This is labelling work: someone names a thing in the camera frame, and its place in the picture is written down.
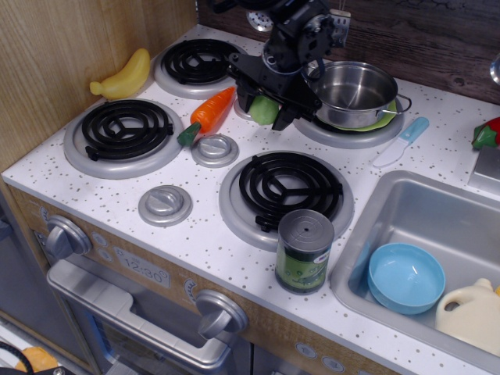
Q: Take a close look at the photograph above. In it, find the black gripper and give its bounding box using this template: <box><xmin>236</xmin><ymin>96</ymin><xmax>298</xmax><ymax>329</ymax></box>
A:
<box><xmin>228</xmin><ymin>53</ymin><xmax>321</xmax><ymax>130</ymax></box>

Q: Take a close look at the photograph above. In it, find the green toy broccoli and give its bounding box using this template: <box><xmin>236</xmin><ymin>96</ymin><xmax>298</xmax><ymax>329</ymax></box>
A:
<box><xmin>248</xmin><ymin>95</ymin><xmax>280</xmax><ymax>125</ymax></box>

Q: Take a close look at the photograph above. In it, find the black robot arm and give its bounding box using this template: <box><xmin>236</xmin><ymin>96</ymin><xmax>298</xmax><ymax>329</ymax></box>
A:
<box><xmin>208</xmin><ymin>1</ymin><xmax>334</xmax><ymax>130</ymax></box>

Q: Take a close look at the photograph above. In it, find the silver metal pan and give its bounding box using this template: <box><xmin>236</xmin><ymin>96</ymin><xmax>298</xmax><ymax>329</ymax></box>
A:
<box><xmin>308</xmin><ymin>61</ymin><xmax>413</xmax><ymax>129</ymax></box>

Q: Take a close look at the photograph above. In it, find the green plate under pan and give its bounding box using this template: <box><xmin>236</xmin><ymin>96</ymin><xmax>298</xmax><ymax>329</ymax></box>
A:
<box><xmin>333</xmin><ymin>112</ymin><xmax>396</xmax><ymax>132</ymax></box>

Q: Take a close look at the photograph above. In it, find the silver stovetop knob upper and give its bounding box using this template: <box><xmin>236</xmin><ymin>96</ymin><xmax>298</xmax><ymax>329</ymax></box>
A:
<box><xmin>233</xmin><ymin>97</ymin><xmax>254</xmax><ymax>121</ymax></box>

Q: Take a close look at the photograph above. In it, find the silver stovetop knob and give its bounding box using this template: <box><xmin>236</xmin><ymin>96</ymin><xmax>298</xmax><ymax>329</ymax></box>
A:
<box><xmin>233</xmin><ymin>97</ymin><xmax>254</xmax><ymax>121</ymax></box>
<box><xmin>137</xmin><ymin>185</ymin><xmax>193</xmax><ymax>227</ymax></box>
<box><xmin>191</xmin><ymin>134</ymin><xmax>239</xmax><ymax>168</ymax></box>

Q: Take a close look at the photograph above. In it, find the back right burner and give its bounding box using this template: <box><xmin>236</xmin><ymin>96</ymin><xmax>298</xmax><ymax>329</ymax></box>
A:
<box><xmin>294</xmin><ymin>114</ymin><xmax>405</xmax><ymax>149</ymax></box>

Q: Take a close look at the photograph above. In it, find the orange toy carrot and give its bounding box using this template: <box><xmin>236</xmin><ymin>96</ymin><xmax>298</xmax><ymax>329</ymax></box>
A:
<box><xmin>177</xmin><ymin>87</ymin><xmax>236</xmax><ymax>146</ymax></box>

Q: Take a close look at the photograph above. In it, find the silver stovetop knob middle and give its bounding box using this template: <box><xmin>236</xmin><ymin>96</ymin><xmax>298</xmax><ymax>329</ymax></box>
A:
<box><xmin>191</xmin><ymin>134</ymin><xmax>239</xmax><ymax>168</ymax></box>

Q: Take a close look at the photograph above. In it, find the back left black burner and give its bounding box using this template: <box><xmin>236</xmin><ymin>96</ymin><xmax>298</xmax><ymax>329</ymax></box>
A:
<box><xmin>154</xmin><ymin>38</ymin><xmax>245</xmax><ymax>100</ymax></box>

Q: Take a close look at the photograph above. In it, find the black burner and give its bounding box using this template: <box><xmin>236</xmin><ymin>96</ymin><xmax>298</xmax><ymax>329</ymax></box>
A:
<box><xmin>63</xmin><ymin>99</ymin><xmax>184</xmax><ymax>180</ymax></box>
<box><xmin>154</xmin><ymin>38</ymin><xmax>245</xmax><ymax>100</ymax></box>
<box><xmin>219</xmin><ymin>151</ymin><xmax>355</xmax><ymax>252</ymax></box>

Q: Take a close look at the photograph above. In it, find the hanging silver strainer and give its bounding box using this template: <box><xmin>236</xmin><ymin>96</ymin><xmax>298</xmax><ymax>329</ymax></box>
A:
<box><xmin>246</xmin><ymin>10</ymin><xmax>274</xmax><ymax>33</ymax></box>

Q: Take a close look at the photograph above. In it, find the front right black burner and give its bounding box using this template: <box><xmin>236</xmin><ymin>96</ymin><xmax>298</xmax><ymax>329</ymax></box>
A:
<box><xmin>219</xmin><ymin>151</ymin><xmax>355</xmax><ymax>252</ymax></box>

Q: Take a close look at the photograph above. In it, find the hanging silver spatula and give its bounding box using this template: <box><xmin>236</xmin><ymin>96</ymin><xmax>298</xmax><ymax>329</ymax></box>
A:
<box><xmin>330</xmin><ymin>9</ymin><xmax>351</xmax><ymax>48</ymax></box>

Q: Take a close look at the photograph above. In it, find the blue white toy knife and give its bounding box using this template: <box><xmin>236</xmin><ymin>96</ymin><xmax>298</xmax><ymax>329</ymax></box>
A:
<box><xmin>372</xmin><ymin>117</ymin><xmax>430</xmax><ymax>168</ymax></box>

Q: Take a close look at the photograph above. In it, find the yellow toy banana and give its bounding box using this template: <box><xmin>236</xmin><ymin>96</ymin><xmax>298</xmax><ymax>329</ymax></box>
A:
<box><xmin>89</xmin><ymin>48</ymin><xmax>150</xmax><ymax>100</ymax></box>

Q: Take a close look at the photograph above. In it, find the green labelled toy can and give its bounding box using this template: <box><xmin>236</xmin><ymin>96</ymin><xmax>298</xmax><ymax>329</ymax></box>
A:
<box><xmin>275</xmin><ymin>209</ymin><xmax>334</xmax><ymax>295</ymax></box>

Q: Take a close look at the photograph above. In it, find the silver stovetop knob front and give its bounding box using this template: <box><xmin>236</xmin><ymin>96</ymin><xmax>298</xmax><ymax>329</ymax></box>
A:
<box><xmin>137</xmin><ymin>185</ymin><xmax>193</xmax><ymax>227</ymax></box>

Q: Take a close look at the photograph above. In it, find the front left black burner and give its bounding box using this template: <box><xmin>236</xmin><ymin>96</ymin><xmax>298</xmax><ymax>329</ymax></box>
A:
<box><xmin>63</xmin><ymin>99</ymin><xmax>184</xmax><ymax>180</ymax></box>

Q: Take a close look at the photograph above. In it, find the oven clock display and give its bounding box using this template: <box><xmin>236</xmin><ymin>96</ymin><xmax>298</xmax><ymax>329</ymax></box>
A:
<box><xmin>112</xmin><ymin>246</ymin><xmax>170</xmax><ymax>288</ymax></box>

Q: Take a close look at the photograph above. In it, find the right oven dial knob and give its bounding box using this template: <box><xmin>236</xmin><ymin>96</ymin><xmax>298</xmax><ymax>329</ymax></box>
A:
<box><xmin>195</xmin><ymin>289</ymin><xmax>249</xmax><ymax>340</ymax></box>

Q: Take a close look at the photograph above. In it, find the oven dial knob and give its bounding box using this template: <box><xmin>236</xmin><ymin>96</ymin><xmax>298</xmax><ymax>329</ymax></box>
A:
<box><xmin>195</xmin><ymin>289</ymin><xmax>249</xmax><ymax>340</ymax></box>
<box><xmin>46</xmin><ymin>215</ymin><xmax>92</xmax><ymax>259</ymax></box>

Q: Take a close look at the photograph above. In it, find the blue plastic bowl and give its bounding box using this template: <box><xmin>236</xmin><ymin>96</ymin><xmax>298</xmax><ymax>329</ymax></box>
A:
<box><xmin>367</xmin><ymin>243</ymin><xmax>446</xmax><ymax>315</ymax></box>

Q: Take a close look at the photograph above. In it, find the red toy pepper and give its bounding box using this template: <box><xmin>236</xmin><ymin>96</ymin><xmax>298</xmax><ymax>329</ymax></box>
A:
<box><xmin>471</xmin><ymin>117</ymin><xmax>500</xmax><ymax>149</ymax></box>

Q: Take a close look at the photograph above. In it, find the silver toy sink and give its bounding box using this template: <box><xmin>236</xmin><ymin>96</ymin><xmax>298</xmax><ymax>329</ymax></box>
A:
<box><xmin>330</xmin><ymin>170</ymin><xmax>500</xmax><ymax>375</ymax></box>

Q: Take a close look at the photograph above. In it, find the silver faucet base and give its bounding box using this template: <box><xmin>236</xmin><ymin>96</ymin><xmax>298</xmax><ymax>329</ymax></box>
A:
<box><xmin>468</xmin><ymin>146</ymin><xmax>500</xmax><ymax>195</ymax></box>

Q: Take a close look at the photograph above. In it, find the left oven dial knob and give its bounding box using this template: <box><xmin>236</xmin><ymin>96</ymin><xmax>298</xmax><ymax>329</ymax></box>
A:
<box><xmin>46</xmin><ymin>215</ymin><xmax>92</xmax><ymax>259</ymax></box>

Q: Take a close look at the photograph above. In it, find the cream toy jug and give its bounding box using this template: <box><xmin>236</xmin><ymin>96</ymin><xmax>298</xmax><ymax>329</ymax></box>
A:
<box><xmin>435</xmin><ymin>278</ymin><xmax>499</xmax><ymax>356</ymax></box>

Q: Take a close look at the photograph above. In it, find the orange toy on floor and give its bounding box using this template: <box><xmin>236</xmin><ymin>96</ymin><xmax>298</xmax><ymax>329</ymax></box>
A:
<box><xmin>21</xmin><ymin>347</ymin><xmax>59</xmax><ymax>373</ymax></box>

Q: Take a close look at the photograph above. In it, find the silver oven door handle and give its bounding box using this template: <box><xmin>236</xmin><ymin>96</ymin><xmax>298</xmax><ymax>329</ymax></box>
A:
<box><xmin>47</xmin><ymin>261</ymin><xmax>231</xmax><ymax>374</ymax></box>

